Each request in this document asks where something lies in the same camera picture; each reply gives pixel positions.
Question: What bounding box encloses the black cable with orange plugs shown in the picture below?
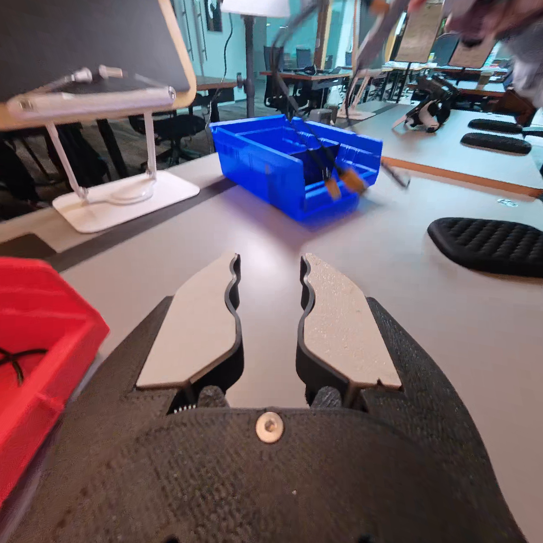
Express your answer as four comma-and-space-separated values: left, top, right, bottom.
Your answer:
265, 0, 411, 201

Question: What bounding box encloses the white folding desk stand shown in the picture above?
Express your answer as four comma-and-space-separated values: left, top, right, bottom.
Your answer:
337, 8, 408, 121
6, 66, 201, 234

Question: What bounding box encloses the person's right hand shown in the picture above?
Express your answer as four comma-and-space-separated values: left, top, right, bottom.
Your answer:
407, 0, 516, 47

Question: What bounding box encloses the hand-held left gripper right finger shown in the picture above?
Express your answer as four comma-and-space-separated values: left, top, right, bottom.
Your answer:
295, 253, 403, 408

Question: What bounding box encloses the thin black cable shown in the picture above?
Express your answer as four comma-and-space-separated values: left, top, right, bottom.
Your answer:
0, 347, 48, 386

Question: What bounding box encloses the blue plastic bin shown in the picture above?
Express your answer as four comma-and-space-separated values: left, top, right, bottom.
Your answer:
209, 114, 383, 222

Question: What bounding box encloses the black desk with wooden edge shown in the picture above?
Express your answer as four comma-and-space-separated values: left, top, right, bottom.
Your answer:
0, 0, 198, 130

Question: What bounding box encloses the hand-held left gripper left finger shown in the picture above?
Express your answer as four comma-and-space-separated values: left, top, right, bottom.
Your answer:
135, 253, 245, 410

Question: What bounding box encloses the red plastic bin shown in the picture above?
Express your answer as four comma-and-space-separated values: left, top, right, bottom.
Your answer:
0, 257, 110, 505

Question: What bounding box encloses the wooden background desk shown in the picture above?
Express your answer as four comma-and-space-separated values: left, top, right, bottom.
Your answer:
260, 68, 355, 107

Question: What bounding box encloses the black and white headset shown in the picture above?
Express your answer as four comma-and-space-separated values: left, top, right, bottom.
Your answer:
392, 76, 461, 133

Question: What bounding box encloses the large black wrist rest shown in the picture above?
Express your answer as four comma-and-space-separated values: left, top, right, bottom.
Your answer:
427, 217, 543, 278

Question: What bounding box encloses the black office chair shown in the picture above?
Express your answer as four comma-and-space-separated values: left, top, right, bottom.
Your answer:
129, 114, 208, 166

